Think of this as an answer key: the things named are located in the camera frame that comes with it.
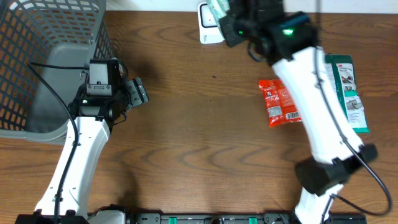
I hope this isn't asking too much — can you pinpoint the light teal snack packet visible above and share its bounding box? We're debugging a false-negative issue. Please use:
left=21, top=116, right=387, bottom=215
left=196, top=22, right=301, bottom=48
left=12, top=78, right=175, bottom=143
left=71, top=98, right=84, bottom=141
left=206, top=0, right=230, bottom=22

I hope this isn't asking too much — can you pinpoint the orange-red snack bag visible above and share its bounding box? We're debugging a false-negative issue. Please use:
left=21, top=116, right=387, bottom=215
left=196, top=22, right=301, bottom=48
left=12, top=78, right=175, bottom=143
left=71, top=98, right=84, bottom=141
left=258, top=80, right=302, bottom=128

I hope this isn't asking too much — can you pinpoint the green white 3M package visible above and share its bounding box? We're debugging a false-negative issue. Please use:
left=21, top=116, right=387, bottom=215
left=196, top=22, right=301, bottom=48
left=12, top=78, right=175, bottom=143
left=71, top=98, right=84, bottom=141
left=325, top=54, right=370, bottom=134

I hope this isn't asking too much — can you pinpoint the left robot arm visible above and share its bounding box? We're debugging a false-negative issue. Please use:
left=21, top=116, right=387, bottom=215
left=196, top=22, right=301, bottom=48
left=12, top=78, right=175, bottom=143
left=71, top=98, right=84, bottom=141
left=16, top=58, right=149, bottom=224

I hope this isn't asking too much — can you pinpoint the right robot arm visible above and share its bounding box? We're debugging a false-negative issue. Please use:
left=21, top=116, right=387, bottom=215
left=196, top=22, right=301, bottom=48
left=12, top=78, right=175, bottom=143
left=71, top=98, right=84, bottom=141
left=209, top=1, right=377, bottom=223

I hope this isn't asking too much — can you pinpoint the white barcode scanner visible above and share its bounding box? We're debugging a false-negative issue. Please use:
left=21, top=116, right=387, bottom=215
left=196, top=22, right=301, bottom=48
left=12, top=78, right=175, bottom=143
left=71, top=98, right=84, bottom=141
left=197, top=2, right=224, bottom=44

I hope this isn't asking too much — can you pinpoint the grey plastic mesh basket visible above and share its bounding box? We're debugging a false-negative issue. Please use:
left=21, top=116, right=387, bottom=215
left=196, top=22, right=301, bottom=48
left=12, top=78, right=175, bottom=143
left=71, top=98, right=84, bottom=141
left=1, top=0, right=115, bottom=144

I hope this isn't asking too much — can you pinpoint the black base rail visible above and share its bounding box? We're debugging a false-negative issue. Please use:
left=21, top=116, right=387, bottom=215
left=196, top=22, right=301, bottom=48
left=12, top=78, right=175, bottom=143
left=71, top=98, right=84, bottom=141
left=88, top=212, right=368, bottom=224

